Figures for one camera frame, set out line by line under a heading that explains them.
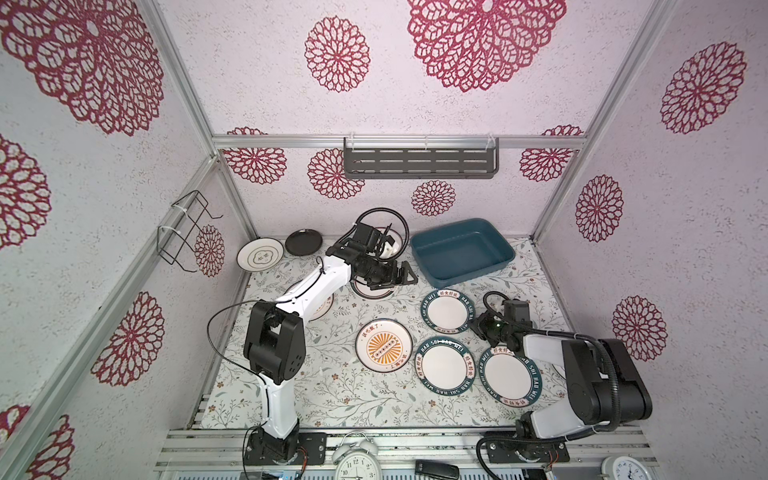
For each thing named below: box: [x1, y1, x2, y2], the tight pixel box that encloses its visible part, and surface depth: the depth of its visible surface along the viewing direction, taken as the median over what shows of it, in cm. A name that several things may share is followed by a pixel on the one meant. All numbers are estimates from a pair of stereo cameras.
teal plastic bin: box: [410, 218, 516, 288], surface depth 120 cm
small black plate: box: [285, 229, 323, 256], surface depth 121 cm
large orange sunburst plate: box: [355, 318, 414, 373], surface depth 93 cm
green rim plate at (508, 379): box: [478, 346, 543, 408], surface depth 86 cm
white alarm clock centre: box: [332, 432, 382, 480], surface depth 70 cm
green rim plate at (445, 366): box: [414, 336, 477, 397], surface depth 89 cm
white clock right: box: [601, 455, 651, 480], surface depth 69 cm
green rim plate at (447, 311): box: [420, 289, 475, 335], surface depth 100 cm
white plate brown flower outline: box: [236, 237, 285, 272], surface depth 118 cm
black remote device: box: [415, 459, 460, 480], surface depth 69 cm
